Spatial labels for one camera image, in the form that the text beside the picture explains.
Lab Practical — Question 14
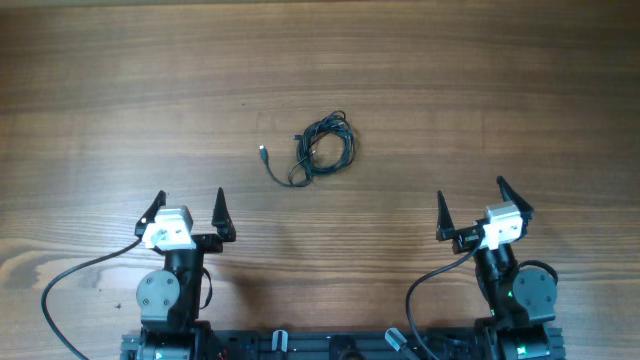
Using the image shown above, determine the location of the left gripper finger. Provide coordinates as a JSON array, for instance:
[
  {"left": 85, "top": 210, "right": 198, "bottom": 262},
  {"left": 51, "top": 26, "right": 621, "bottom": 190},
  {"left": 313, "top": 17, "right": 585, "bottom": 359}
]
[
  {"left": 134, "top": 190, "right": 166, "bottom": 237},
  {"left": 211, "top": 187, "right": 236, "bottom": 242}
]

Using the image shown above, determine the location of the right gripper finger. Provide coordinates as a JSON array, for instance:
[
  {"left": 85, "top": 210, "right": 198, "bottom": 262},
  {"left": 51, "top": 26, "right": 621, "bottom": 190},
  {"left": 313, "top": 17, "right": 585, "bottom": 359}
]
[
  {"left": 496, "top": 176, "right": 534, "bottom": 220},
  {"left": 436, "top": 190, "right": 455, "bottom": 241}
]

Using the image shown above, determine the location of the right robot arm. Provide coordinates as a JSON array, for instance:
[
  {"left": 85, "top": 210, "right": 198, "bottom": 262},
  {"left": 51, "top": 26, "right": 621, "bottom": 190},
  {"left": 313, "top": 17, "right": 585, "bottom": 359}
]
[{"left": 436, "top": 176, "right": 566, "bottom": 359}]

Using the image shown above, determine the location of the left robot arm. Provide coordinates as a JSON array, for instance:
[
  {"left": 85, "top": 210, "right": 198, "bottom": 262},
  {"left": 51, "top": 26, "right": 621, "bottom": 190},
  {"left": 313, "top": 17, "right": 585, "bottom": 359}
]
[{"left": 120, "top": 189, "right": 236, "bottom": 360}]

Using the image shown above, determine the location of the right camera cable black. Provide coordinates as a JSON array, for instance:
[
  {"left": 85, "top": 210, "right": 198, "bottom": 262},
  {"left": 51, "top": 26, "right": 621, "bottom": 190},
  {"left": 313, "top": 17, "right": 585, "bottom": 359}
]
[{"left": 405, "top": 245, "right": 479, "bottom": 359}]

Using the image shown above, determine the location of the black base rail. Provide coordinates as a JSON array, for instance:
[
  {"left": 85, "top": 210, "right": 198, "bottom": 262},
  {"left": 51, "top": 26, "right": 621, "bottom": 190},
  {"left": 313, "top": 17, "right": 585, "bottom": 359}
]
[{"left": 120, "top": 328, "right": 567, "bottom": 360}]

